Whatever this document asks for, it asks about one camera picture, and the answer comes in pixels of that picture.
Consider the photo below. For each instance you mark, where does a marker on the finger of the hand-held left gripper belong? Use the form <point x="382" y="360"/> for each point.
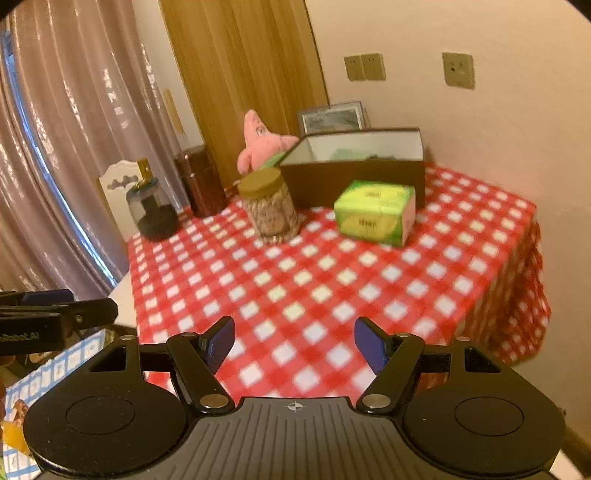
<point x="41" y="297"/>
<point x="92" y="311"/>

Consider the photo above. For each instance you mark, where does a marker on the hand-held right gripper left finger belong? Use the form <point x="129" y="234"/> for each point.
<point x="220" y="344"/>

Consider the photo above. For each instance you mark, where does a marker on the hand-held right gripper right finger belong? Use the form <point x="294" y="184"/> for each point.
<point x="371" y="344"/>

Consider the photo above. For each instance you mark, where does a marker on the brown cardboard box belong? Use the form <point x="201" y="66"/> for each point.
<point x="351" y="182"/>

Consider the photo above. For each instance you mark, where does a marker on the light green towel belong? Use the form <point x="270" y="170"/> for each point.
<point x="347" y="153"/>

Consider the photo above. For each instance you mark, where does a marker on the blue white patterned box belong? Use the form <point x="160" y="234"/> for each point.
<point x="60" y="369"/>

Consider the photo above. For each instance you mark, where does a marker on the orange brown object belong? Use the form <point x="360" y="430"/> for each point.
<point x="19" y="410"/>

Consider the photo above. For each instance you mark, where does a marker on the red white checkered tablecloth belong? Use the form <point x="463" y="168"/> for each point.
<point x="323" y="286"/>

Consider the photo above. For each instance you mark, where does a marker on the glass jar with black base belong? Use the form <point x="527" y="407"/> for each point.
<point x="152" y="217"/>

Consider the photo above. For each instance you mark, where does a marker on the green tissue pack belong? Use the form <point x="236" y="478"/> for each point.
<point x="369" y="217"/>

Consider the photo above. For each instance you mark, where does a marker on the white wooden chair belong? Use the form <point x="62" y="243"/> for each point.
<point x="115" y="184"/>

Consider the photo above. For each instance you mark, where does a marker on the nut jar with gold lid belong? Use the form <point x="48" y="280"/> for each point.
<point x="270" y="207"/>

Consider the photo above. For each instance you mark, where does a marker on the brown metal canister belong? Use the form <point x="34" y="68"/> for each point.
<point x="203" y="184"/>

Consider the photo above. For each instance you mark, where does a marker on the pale pink curtain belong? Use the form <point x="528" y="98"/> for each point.
<point x="69" y="138"/>

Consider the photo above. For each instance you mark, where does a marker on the pink starfish plush toy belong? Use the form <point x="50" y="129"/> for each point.
<point x="261" y="147"/>

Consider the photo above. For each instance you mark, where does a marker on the framed picture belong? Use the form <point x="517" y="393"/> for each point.
<point x="332" y="117"/>

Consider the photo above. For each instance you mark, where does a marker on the wooden door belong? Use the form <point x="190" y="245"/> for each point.
<point x="240" y="55"/>

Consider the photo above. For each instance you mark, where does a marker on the beige wall socket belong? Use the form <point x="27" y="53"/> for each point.
<point x="353" y="68"/>
<point x="458" y="70"/>
<point x="374" y="67"/>

